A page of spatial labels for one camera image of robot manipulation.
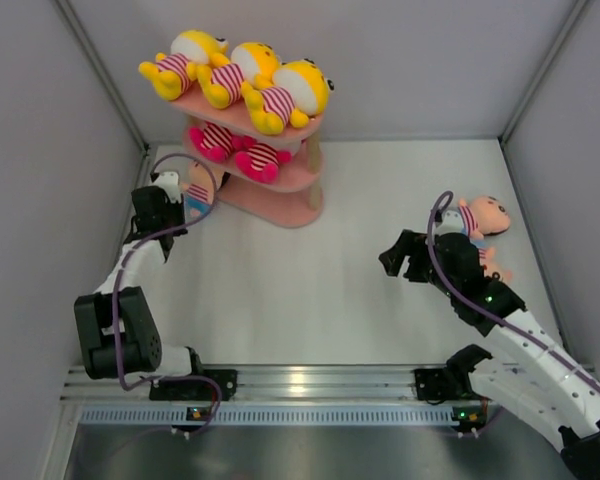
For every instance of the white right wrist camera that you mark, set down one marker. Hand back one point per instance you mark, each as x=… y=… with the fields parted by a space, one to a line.
x=451 y=222

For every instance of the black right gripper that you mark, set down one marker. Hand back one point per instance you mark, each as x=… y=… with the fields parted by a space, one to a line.
x=408 y=242

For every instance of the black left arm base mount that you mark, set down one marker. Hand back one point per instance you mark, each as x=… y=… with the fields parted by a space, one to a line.
x=197 y=390

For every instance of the yellow frog plush toy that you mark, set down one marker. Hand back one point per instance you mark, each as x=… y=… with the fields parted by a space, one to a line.
x=251 y=63

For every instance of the pink three-tier toy shelf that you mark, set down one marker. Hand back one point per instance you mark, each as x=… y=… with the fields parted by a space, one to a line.
x=295 y=199

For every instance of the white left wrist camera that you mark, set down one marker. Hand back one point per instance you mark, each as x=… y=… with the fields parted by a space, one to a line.
x=169 y=182

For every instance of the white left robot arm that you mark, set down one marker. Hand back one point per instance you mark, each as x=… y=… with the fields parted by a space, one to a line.
x=117 y=332

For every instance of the aluminium corner post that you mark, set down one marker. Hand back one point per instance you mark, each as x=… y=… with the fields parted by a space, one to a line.
x=558 y=42
x=78 y=32

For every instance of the boy doll black hair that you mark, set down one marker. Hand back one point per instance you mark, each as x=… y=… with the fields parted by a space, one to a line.
x=198 y=189

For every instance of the white pink bear plush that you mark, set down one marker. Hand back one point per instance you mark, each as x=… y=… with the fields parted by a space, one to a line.
x=214 y=142
x=261 y=162

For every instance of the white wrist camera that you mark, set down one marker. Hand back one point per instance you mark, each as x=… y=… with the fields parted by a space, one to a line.
x=451 y=222
x=169 y=182

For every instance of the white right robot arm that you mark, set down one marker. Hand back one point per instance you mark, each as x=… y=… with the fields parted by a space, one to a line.
x=517 y=365

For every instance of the aluminium corner post right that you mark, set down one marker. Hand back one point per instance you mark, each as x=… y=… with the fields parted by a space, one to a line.
x=558 y=42

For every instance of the aluminium corner post left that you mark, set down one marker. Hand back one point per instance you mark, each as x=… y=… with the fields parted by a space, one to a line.
x=78 y=32

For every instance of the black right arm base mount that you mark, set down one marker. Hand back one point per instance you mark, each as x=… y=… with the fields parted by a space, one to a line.
x=450 y=382

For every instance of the grey slotted cable duct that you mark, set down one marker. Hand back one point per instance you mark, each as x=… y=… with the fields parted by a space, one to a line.
x=254 y=415

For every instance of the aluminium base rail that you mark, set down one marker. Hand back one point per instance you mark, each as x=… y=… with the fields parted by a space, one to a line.
x=273 y=383

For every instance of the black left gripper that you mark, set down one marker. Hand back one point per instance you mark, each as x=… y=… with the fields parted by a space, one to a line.
x=177 y=207

